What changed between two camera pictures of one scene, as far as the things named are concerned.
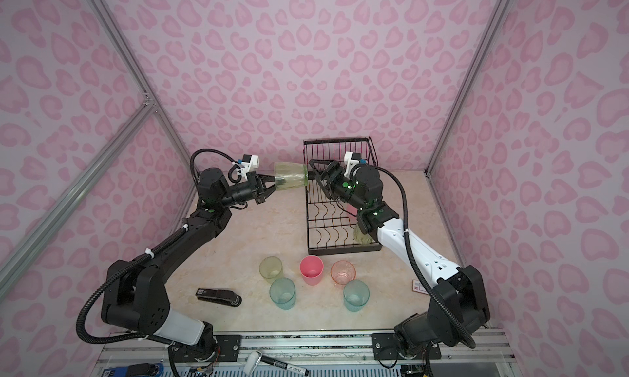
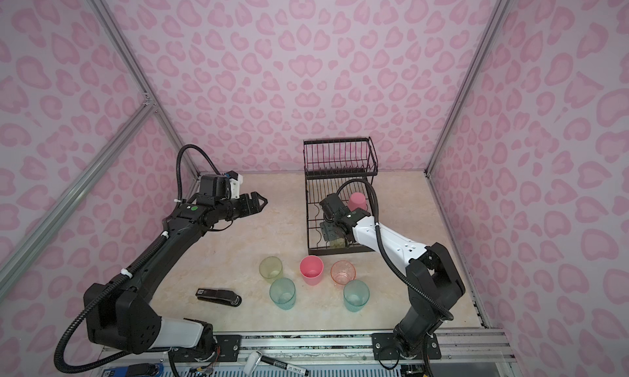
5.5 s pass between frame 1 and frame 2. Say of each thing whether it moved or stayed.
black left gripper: moved
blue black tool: stayed
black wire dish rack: stayed
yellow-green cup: stayed
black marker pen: stayed
